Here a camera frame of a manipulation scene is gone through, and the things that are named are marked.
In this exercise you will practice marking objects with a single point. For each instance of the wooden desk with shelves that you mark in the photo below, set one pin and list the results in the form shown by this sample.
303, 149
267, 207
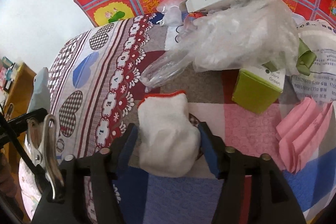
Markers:
20, 92

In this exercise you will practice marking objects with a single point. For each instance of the silver metal spring clamp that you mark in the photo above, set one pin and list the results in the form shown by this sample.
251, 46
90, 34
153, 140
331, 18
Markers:
41, 140

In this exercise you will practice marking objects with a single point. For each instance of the green and white box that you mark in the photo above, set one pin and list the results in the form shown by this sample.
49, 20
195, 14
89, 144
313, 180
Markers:
257, 88

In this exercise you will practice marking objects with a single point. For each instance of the pink folded paper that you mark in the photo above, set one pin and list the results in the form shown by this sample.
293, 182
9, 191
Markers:
301, 132

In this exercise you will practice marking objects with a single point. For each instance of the patterned heart bed sheet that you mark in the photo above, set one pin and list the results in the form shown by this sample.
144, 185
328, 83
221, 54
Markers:
95, 90

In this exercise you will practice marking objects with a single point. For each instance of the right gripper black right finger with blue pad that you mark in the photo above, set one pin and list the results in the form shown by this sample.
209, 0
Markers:
272, 199

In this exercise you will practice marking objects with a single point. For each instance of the white cloth red trim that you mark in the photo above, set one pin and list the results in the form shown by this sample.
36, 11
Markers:
169, 142

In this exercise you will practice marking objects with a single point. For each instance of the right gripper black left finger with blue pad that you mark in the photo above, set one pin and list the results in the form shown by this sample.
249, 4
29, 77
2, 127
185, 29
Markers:
104, 167

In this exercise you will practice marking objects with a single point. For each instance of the clear plastic bag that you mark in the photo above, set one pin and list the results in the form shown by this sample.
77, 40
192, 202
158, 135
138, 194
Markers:
252, 33

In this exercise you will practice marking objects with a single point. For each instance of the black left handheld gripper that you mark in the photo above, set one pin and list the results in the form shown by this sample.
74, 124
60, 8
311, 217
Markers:
11, 130

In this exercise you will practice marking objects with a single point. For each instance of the white printed paper bag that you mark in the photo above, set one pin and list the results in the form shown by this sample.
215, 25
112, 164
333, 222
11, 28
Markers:
319, 36

